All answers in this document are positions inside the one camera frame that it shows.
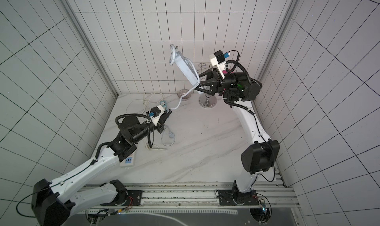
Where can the striped small bowl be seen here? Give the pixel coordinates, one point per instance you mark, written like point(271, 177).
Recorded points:
point(185, 94)

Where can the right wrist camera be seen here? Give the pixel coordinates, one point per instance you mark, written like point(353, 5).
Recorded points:
point(218, 59)

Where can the teal power strip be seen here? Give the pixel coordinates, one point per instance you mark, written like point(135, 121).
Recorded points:
point(164, 104)

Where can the aluminium mounting rail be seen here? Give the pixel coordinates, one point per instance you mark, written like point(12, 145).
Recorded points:
point(211, 195)

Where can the chrome glass holder stand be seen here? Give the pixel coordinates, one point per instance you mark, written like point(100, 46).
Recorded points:
point(208, 101)

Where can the white multicolour power strip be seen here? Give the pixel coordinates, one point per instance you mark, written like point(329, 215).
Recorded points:
point(128, 162)

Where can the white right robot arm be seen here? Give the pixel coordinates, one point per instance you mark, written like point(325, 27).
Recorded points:
point(258, 160)

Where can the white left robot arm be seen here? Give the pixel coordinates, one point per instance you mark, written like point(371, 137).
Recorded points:
point(55, 201)

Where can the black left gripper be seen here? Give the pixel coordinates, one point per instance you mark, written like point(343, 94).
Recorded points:
point(160, 124)

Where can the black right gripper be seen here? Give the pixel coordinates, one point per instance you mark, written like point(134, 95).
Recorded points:
point(213, 84)

